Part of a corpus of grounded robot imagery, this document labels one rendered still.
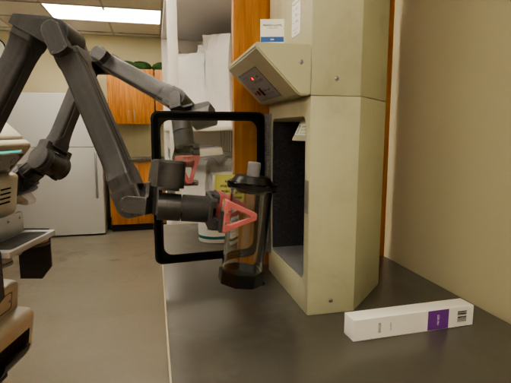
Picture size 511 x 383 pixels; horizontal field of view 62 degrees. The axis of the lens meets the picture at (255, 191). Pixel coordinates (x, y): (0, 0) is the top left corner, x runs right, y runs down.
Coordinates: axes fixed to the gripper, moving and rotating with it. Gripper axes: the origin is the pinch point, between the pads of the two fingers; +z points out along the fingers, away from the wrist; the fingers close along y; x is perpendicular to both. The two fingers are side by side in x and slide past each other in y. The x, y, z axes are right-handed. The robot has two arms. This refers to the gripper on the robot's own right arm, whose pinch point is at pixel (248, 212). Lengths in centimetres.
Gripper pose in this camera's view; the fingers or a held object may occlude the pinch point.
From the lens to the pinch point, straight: 93.5
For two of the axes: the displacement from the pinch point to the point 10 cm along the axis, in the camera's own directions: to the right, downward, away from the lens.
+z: 9.7, 0.8, 2.4
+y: -2.2, -1.6, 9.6
